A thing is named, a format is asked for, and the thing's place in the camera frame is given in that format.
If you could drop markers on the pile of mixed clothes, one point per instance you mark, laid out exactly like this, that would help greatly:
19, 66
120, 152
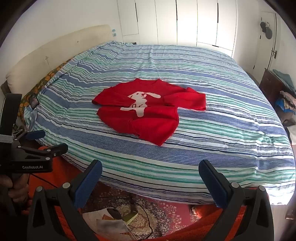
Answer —
286, 102

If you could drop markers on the white door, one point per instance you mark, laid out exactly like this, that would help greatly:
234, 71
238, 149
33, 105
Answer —
263, 51

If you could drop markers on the black ceiling lamp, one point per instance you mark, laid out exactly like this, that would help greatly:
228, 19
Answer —
266, 29

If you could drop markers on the loose papers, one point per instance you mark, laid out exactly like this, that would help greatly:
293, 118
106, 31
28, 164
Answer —
108, 226

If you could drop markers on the green book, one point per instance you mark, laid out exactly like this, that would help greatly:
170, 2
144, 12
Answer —
130, 217

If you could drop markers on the blue green striped blanket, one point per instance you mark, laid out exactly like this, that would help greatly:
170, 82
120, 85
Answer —
161, 60

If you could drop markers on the patterned pink rug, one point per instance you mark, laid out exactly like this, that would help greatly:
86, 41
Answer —
166, 213

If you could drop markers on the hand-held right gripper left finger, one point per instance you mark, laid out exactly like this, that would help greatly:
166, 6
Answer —
89, 183

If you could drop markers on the dark wooden cabinet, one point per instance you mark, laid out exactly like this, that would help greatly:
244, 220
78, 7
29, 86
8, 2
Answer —
268, 85

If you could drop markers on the orange patterned pillow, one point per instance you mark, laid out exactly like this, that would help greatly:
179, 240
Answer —
44, 81

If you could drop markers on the black phone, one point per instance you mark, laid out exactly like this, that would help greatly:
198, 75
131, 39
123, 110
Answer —
33, 101

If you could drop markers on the person's left hand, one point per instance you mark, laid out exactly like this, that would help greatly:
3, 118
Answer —
19, 192

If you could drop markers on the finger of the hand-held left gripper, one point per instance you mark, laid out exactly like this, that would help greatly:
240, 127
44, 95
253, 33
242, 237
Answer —
49, 151
34, 134

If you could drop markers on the orange cloth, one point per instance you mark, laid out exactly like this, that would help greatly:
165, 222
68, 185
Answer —
69, 171

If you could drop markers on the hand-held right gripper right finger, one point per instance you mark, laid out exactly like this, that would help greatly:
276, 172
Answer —
212, 183

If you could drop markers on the red sweater with rabbit print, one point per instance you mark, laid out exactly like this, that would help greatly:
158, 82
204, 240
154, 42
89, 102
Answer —
150, 120

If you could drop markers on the beige padded headboard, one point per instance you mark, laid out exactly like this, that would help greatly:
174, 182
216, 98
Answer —
57, 51

